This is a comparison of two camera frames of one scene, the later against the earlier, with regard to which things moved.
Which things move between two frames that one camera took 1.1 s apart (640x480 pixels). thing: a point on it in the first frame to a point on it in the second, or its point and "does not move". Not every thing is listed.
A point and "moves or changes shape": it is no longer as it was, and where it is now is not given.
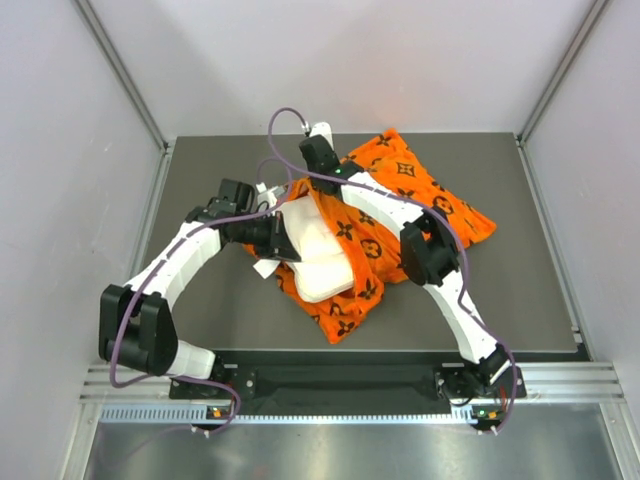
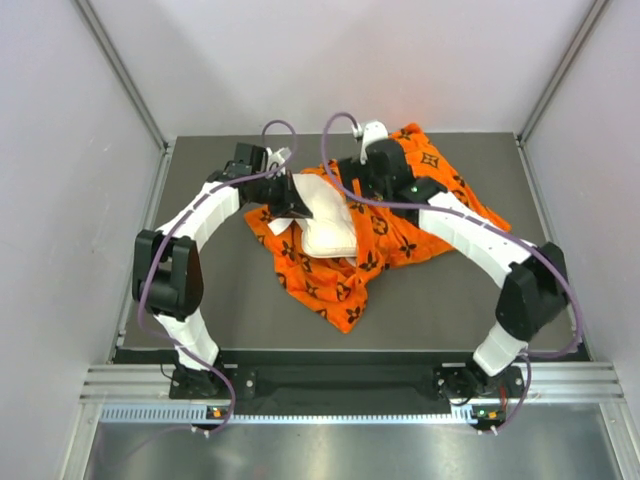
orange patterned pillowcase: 376,254 moves or changes shape
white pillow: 325,272 to 330,231
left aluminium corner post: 125,72 does not move
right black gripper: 314,183 to 351,169
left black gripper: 278,245 to 290,202
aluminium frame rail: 545,384 does not move
